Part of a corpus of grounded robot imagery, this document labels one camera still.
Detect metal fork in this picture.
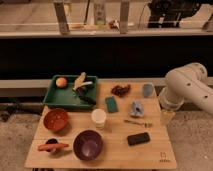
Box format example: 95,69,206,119
124,119,153,128

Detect dark red grapes bunch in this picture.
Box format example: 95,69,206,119
111,85,131,97

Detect green plastic tray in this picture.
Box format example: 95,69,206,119
43,75,98,110

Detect black eraser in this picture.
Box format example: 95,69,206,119
127,132,150,146

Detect blue cup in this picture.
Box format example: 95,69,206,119
142,83,154,98

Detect white paper cup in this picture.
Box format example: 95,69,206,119
91,109,107,129

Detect wooden folding table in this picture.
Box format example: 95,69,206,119
25,82,177,170

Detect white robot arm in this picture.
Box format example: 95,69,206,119
158,63,213,125

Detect corn cob toy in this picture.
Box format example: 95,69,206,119
73,72,91,90

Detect orange fruit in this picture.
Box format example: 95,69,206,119
56,77,68,88

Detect green sponge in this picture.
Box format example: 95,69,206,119
105,96,118,113

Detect small black cup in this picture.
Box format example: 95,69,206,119
45,138,59,153

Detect purple bowl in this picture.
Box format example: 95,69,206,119
73,130,103,161

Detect black handled tool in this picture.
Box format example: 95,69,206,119
77,88,96,105

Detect red-brown bowl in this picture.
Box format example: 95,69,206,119
43,108,69,132

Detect orange carrot toy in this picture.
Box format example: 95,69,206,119
37,143,69,151

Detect crumpled blue cloth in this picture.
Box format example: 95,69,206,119
130,100,144,117

